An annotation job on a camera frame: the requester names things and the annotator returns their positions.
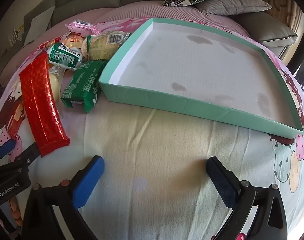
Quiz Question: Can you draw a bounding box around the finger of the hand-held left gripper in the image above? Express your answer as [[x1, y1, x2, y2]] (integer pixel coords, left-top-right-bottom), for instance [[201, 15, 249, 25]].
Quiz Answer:
[[0, 142, 41, 178], [0, 140, 17, 160]]

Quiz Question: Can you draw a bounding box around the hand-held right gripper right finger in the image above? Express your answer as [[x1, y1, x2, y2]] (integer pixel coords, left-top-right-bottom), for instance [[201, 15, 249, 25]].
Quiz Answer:
[[206, 156, 288, 240]]

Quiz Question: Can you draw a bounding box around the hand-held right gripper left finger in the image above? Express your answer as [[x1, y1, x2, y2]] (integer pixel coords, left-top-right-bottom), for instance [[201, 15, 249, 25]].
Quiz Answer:
[[22, 155, 105, 240]]

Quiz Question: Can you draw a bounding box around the long shiny red snack packet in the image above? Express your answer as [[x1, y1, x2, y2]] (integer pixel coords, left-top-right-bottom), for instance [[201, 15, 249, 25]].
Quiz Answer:
[[18, 51, 70, 157]]

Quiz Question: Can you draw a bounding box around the clear steamed cake packet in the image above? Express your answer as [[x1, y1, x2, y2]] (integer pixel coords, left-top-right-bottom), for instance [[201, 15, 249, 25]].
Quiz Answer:
[[48, 64, 67, 103]]

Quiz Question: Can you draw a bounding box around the dark green snack packet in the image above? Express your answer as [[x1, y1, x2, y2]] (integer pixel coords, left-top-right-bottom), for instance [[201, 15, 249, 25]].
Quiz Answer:
[[61, 60, 108, 113]]

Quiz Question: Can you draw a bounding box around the green and white snack packet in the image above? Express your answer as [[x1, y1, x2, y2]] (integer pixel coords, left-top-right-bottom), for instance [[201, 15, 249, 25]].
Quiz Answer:
[[47, 42, 83, 72]]

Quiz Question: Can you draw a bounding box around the teal cardboard box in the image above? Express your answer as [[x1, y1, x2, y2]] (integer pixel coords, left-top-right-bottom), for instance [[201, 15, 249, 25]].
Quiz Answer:
[[98, 17, 304, 139]]

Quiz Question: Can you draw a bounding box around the clear green-edged cracker packet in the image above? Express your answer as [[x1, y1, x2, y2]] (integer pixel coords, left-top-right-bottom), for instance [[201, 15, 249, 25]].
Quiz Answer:
[[86, 31, 131, 62]]

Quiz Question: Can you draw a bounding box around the printed cartoon blanket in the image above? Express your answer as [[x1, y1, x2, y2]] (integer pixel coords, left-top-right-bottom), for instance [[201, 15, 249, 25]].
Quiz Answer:
[[0, 17, 304, 240]]

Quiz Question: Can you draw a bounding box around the small white rack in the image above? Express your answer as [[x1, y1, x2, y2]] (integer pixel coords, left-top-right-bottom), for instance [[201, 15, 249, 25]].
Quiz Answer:
[[7, 25, 25, 44]]

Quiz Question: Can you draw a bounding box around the beige snack packet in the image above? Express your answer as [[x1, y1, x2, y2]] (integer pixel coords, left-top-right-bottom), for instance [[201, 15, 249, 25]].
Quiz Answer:
[[61, 32, 84, 48]]

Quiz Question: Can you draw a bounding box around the pale grey cushion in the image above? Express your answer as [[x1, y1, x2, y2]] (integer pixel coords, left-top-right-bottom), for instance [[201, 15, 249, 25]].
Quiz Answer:
[[24, 5, 56, 47]]

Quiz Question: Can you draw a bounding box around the pink snack packet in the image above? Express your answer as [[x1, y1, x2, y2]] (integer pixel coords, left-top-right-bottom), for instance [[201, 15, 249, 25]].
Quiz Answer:
[[65, 20, 102, 36]]

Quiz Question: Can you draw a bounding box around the grey pillow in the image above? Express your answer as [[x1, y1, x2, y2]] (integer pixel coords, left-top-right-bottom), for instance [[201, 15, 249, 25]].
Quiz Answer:
[[193, 0, 273, 15]]

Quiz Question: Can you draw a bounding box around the pink sofa cover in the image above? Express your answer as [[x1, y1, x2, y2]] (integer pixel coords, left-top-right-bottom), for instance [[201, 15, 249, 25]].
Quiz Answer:
[[0, 1, 250, 80]]

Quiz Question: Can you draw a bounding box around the beige patterned curtain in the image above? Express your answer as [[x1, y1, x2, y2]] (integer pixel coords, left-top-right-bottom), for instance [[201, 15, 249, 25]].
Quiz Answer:
[[242, 0, 300, 30]]

